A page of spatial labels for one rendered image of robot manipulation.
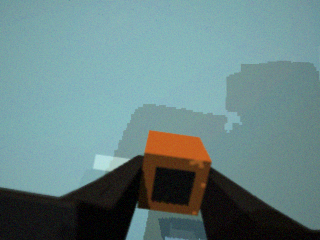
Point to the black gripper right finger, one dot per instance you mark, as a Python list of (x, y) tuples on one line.
[(231, 213)]

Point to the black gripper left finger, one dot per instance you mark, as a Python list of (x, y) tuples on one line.
[(100, 210)]

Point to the orange cube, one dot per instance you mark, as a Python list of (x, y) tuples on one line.
[(174, 173)]

